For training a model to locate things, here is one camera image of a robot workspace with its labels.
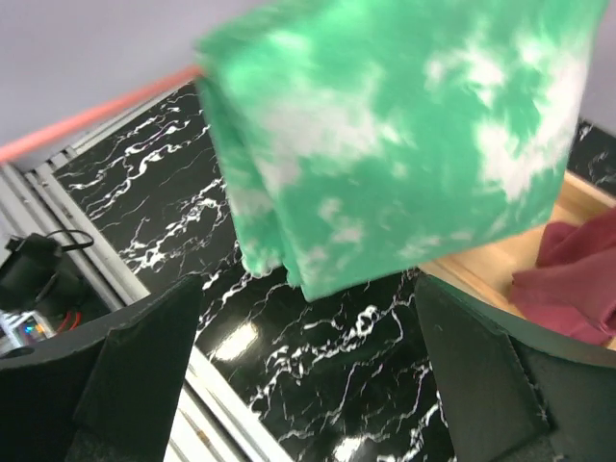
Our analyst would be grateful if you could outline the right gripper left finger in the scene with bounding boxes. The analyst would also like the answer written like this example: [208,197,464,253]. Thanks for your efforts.
[1,276,201,461]

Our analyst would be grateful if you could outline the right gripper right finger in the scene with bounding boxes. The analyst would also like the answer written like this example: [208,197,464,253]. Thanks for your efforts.
[415,274,615,461]

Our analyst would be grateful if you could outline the green patterned garment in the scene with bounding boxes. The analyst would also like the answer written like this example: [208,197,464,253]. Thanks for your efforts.
[197,0,607,300]

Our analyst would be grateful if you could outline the pink wire hanger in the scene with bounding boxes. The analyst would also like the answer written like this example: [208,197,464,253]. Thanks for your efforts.
[1,65,202,163]

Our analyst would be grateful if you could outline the wooden clothes rack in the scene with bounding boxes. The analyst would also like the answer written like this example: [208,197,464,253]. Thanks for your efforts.
[419,172,615,324]

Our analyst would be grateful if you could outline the maroon tank top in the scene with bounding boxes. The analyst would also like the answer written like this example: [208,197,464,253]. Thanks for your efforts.
[508,209,615,345]

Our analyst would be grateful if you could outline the black marbled table mat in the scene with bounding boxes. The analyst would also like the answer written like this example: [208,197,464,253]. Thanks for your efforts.
[52,81,616,462]

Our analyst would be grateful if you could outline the aluminium mounting rail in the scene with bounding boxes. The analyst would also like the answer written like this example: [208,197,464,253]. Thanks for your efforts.
[1,84,301,461]

